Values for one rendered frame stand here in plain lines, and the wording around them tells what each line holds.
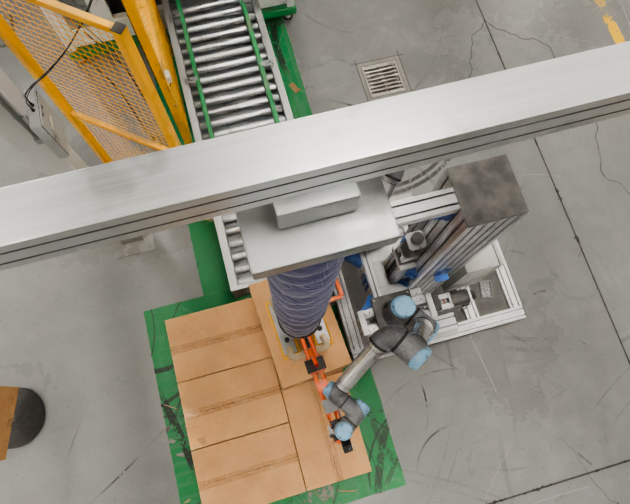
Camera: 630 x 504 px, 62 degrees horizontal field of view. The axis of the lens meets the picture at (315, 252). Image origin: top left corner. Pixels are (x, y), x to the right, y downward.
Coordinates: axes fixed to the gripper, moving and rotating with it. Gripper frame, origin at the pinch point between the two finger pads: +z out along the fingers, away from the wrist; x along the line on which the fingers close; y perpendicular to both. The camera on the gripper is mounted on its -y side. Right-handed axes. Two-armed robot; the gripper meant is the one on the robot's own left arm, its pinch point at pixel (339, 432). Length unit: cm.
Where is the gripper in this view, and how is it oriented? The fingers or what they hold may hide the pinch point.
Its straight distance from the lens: 276.6
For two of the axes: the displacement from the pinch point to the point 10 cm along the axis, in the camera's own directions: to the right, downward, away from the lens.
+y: -3.4, -9.1, 2.5
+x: -9.4, 3.2, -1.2
